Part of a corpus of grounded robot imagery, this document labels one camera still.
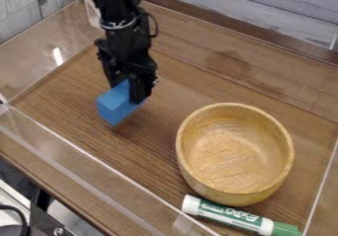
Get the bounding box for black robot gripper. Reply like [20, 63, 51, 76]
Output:
[95, 14, 159, 104]

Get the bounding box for blue foam block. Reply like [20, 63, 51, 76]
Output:
[96, 80, 144, 125]

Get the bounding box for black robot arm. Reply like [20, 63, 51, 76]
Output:
[92, 0, 159, 104]

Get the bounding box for brown wooden bowl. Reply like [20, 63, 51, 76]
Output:
[175, 103, 295, 206]

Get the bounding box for clear acrylic tray walls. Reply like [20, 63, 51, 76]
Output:
[0, 0, 338, 236]

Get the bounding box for green white dry-erase marker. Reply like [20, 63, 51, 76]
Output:
[180, 195, 302, 236]

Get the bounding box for black metal bracket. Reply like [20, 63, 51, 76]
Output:
[29, 203, 75, 236]

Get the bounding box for black cable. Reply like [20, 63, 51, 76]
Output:
[0, 204, 31, 236]

